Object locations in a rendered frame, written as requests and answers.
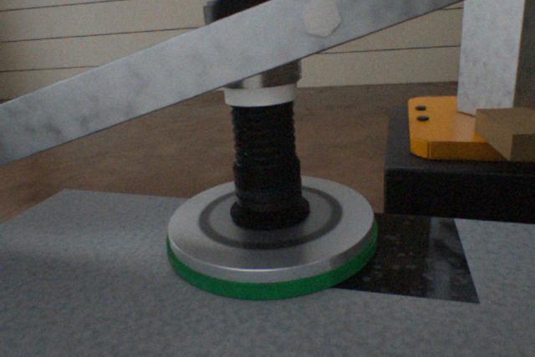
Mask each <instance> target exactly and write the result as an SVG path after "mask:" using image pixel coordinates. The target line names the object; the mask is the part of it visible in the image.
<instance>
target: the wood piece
mask: <svg viewBox="0 0 535 357"><path fill-rule="evenodd" d="M474 131H475V132H476V133H477V134H478V135H479V136H480V137H481V138H483V139H484V140H485V141H486V142H487V143H489V144H490V145H491V146H492V147H493V148H495V149H496V150H497V151H498V152H499V153H501V154H502V155H503V156H504V157H505V158H507V159H508V160H509V161H535V112H534V111H532V110H530V109H528V108H526V107H524V108H501V109H476V117H475V127H474Z"/></svg>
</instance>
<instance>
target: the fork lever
mask: <svg viewBox="0 0 535 357"><path fill-rule="evenodd" d="M462 1H465V0H268V1H266V2H264V3H260V4H258V5H256V6H253V7H251V8H248V9H245V10H242V11H241V12H238V13H234V14H233V15H230V16H227V17H225V18H222V19H219V20H217V21H215V22H212V23H208V24H207V25H204V26H202V27H199V28H196V29H193V30H191V31H189V32H187V33H183V34H181V35H178V36H176V37H174V38H170V39H167V40H166V41H163V42H161V43H157V44H155V45H152V46H150V47H148V48H144V49H142V50H140V51H137V52H135V53H132V54H129V55H126V56H124V57H122V58H120V59H116V60H114V61H111V62H109V63H107V64H103V65H100V66H99V67H96V68H94V69H91V70H88V71H85V72H83V73H81V74H77V75H75V76H73V77H70V78H68V79H65V80H62V81H60V82H58V83H55V84H51V85H50V86H47V87H45V88H42V89H39V90H36V91H34V92H32V93H30V94H26V95H24V96H21V97H19V98H16V99H13V100H10V101H8V102H6V103H4V104H1V105H0V167H1V166H5V165H7V164H10V163H13V162H15V161H19V160H22V159H24V158H27V157H30V156H33V155H36V154H38V153H41V152H43V151H46V150H50V149H52V148H54V147H57V146H60V145H63V144H66V143H69V142H71V141H74V140H77V139H80V138H83V137H85V136H87V135H92V134H94V133H96V132H99V131H102V130H106V129H108V128H110V127H113V126H116V125H119V124H122V123H125V122H127V121H130V120H133V119H136V118H139V117H141V116H143V115H148V114H150V113H152V112H155V111H157V110H162V109H164V108H166V107H169V106H172V105H175V104H178V103H180V102H183V101H185V100H188V99H192V98H195V97H197V96H199V95H202V94H206V93H208V92H211V91H213V90H216V89H220V88H222V87H225V86H228V85H229V84H234V83H236V82H239V81H241V80H244V79H248V78H251V77H252V76H255V75H258V74H262V73H264V72H267V71H269V70H272V69H275V68H278V67H281V66H284V65H285V64H290V63H292V62H295V61H297V60H300V59H304V58H307V57H308V56H311V55H314V54H317V53H320V52H323V51H325V50H328V49H330V48H334V47H337V46H339V45H341V44H344V43H348V42H351V41H353V40H355V39H358V38H362V37H364V36H367V35H370V34H372V33H376V32H379V31H381V30H384V29H386V28H390V27H393V26H395V25H397V24H400V23H404V22H406V21H409V20H411V19H414V18H418V17H420V16H423V15H426V14H428V13H432V12H434V11H437V10H440V9H442V8H446V7H449V6H450V5H453V4H456V3H460V2H462Z"/></svg>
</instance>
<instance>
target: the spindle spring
mask: <svg viewBox="0 0 535 357"><path fill-rule="evenodd" d="M293 104H294V102H292V101H289V102H286V103H281V104H277V105H264V106H235V105H230V106H231V107H232V108H233V110H232V111H231V115H232V117H234V118H233V119H232V124H233V125H235V126H234V127H233V129H232V131H233V133H234V134H235V135H234V136H233V140H234V141H235V142H236V143H235V145H234V149H235V150H236V152H235V157H236V158H237V160H236V165H237V166H238V167H240V168H242V169H244V170H249V171H270V170H275V169H278V168H282V167H284V166H287V165H289V164H291V163H292V162H294V161H295V159H296V156H297V153H296V151H295V150H296V145H295V143H294V142H295V140H296V137H295V135H294V133H295V128H294V122H295V120H294V118H293V116H294V111H293ZM279 105H280V107H278V108H275V109H270V110H260V109H266V108H271V107H275V106H279ZM244 110H260V111H248V112H245V111H244ZM284 113H286V114H284ZM276 115H281V116H278V117H275V118H271V119H266V120H245V119H261V118H267V117H272V116H276ZM279 124H281V125H279ZM273 125H279V126H275V127H272V128H267V129H260V130H244V129H246V128H262V127H268V126H273ZM281 132H282V134H280V135H275V134H278V133H281ZM267 135H275V136H270V137H265V138H255V139H251V138H244V137H259V136H267ZM281 141H282V143H279V144H276V145H271V144H275V143H278V142H281ZM244 145H245V146H244ZM248 145H252V146H255V145H270V146H264V147H247V146H248ZM280 150H283V151H280ZM277 151H280V152H278V153H274V154H271V155H265V156H248V155H244V154H250V155H260V154H268V153H273V152H277ZM284 158H285V159H284ZM281 159H283V160H281ZM278 160H281V161H278ZM271 161H277V162H273V163H268V164H261V165H253V164H248V163H266V162H271ZM245 162H246V163H245Z"/></svg>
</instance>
